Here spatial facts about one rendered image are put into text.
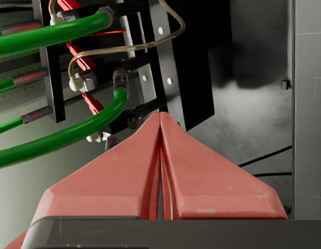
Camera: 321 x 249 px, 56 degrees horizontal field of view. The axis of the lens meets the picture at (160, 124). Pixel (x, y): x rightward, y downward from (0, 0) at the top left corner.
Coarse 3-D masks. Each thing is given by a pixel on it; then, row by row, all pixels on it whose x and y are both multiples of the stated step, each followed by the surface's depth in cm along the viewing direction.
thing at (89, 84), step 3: (84, 78) 41; (87, 78) 40; (87, 81) 39; (90, 81) 39; (87, 84) 39; (90, 84) 39; (93, 84) 40; (87, 87) 39; (90, 87) 39; (93, 87) 40; (87, 90) 39; (90, 90) 40
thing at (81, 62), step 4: (72, 48) 44; (76, 48) 45; (72, 52) 45; (76, 52) 44; (84, 56) 44; (88, 56) 44; (80, 60) 43; (84, 60) 43; (88, 60) 43; (92, 60) 44; (80, 64) 44; (84, 64) 43; (88, 64) 43; (92, 64) 43; (84, 68) 43; (88, 68) 43
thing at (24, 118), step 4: (20, 116) 56; (24, 116) 56; (16, 120) 56; (20, 120) 56; (24, 120) 56; (28, 120) 57; (4, 124) 54; (8, 124) 55; (12, 124) 55; (16, 124) 55; (20, 124) 56; (24, 124) 57; (0, 128) 54; (4, 128) 54; (8, 128) 55; (12, 128) 55; (0, 132) 54
